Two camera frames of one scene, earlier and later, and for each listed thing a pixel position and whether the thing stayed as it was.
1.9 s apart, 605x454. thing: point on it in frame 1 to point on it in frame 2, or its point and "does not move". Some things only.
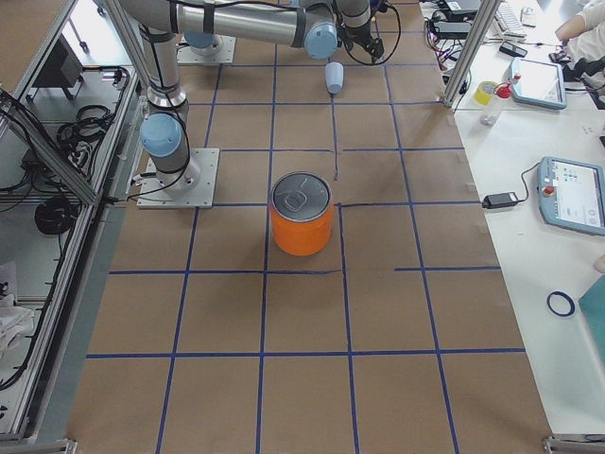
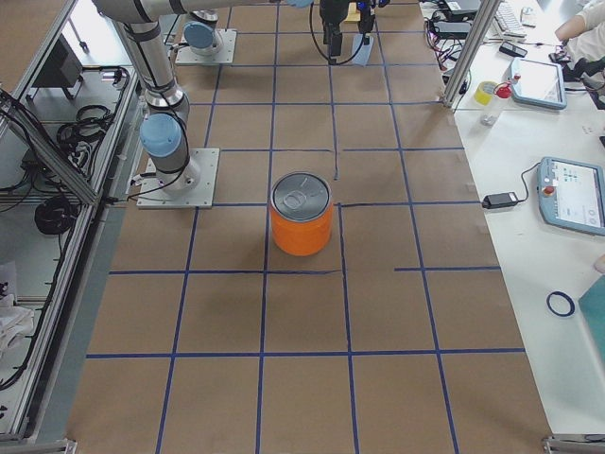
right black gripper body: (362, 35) to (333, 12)
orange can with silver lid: (302, 208) does not move
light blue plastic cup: (335, 76) to (363, 55)
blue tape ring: (561, 304) does not move
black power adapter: (499, 200) does not move
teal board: (593, 304) does not move
